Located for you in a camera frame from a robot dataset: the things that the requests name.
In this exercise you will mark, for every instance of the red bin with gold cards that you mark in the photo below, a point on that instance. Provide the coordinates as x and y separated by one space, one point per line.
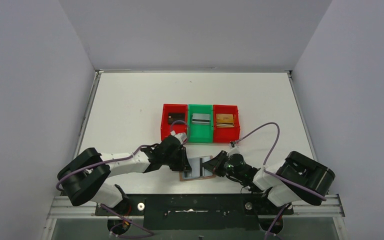
225 135

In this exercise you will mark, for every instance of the green plastic bin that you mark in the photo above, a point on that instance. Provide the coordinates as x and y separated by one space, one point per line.
199 133

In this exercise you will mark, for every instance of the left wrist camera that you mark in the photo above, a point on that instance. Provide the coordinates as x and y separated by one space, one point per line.
182 137

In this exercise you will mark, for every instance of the gold card stack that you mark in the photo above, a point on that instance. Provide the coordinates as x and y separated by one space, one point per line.
224 120

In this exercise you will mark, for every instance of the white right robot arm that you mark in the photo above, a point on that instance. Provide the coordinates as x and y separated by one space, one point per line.
297 178

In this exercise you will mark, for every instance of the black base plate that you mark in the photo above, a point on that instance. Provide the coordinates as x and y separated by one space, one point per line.
164 212

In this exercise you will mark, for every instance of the silver card with stripe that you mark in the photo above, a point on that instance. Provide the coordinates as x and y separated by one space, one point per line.
195 167

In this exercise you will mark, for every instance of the silver card stack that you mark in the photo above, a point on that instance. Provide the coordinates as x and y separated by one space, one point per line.
201 119

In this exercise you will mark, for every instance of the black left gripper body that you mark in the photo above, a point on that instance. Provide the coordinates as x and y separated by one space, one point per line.
181 159

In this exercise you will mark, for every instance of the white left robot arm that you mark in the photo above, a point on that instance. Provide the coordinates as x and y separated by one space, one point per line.
84 178

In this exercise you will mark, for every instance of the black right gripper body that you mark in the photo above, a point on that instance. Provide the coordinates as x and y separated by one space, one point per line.
219 161

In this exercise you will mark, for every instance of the black card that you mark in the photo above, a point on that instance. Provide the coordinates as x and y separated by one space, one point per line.
175 116

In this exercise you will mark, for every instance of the tan leather card holder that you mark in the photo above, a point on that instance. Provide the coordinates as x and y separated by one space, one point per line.
197 169

